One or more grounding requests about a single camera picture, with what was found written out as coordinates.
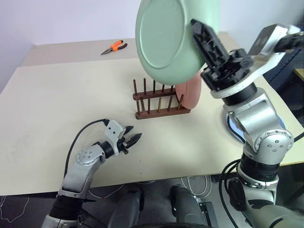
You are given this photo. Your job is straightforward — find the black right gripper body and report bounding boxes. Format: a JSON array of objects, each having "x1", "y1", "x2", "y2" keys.
[{"x1": 200, "y1": 48, "x2": 254, "y2": 92}]

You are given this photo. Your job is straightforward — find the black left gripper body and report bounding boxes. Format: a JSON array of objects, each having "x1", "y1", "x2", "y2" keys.
[{"x1": 118, "y1": 135, "x2": 131, "y2": 155}]

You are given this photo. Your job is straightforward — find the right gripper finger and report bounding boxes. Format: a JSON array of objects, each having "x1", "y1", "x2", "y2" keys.
[{"x1": 190, "y1": 18, "x2": 230, "y2": 70}]

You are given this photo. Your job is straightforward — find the pale green bowl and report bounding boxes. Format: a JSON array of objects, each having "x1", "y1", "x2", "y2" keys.
[{"x1": 135, "y1": 0, "x2": 222, "y2": 86}]

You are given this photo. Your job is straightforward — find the wooden dish rack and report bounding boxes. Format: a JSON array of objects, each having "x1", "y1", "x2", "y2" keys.
[{"x1": 132, "y1": 78, "x2": 192, "y2": 120}]

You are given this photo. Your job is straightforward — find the pink plate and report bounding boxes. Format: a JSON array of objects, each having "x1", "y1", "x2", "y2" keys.
[{"x1": 175, "y1": 72, "x2": 202, "y2": 110}]

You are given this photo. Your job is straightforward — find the dark blue fabric chair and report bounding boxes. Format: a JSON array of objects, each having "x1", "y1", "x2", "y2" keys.
[{"x1": 263, "y1": 46, "x2": 304, "y2": 124}]

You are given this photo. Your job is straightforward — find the dark grey rounded robot leg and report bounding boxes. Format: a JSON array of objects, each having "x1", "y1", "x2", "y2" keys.
[
  {"x1": 106, "y1": 187, "x2": 145, "y2": 228},
  {"x1": 170, "y1": 185, "x2": 208, "y2": 228}
]

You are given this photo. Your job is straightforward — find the blue plate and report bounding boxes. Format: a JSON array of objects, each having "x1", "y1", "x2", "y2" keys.
[{"x1": 223, "y1": 110, "x2": 248, "y2": 144}]

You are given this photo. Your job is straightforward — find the black box on floor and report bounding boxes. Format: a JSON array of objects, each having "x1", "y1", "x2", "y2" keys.
[{"x1": 199, "y1": 201, "x2": 218, "y2": 228}]

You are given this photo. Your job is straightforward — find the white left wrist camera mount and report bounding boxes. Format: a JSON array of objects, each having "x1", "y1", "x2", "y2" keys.
[{"x1": 104, "y1": 120, "x2": 126, "y2": 156}]

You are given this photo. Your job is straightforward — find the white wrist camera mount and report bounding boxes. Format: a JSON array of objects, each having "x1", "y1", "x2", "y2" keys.
[
  {"x1": 210, "y1": 23, "x2": 304, "y2": 99},
  {"x1": 104, "y1": 120, "x2": 126, "y2": 156}
]

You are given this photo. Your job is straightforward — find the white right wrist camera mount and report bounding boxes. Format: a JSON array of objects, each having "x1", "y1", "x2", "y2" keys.
[{"x1": 210, "y1": 23, "x2": 304, "y2": 99}]

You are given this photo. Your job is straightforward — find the white floor cable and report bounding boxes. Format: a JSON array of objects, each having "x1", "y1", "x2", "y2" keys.
[
  {"x1": 89, "y1": 181, "x2": 124, "y2": 200},
  {"x1": 180, "y1": 175, "x2": 216, "y2": 198}
]

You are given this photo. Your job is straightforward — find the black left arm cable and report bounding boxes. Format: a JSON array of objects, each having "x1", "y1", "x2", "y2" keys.
[{"x1": 65, "y1": 118, "x2": 108, "y2": 178}]

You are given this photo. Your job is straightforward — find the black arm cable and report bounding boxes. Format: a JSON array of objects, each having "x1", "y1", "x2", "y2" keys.
[
  {"x1": 218, "y1": 159, "x2": 254, "y2": 228},
  {"x1": 65, "y1": 118, "x2": 108, "y2": 178}
]

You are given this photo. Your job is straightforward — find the orange-handled pliers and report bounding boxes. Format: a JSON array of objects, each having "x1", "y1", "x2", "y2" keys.
[{"x1": 100, "y1": 40, "x2": 128, "y2": 56}]

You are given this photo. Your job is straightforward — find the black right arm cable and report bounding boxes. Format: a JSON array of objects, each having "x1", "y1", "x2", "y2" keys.
[{"x1": 218, "y1": 159, "x2": 254, "y2": 228}]

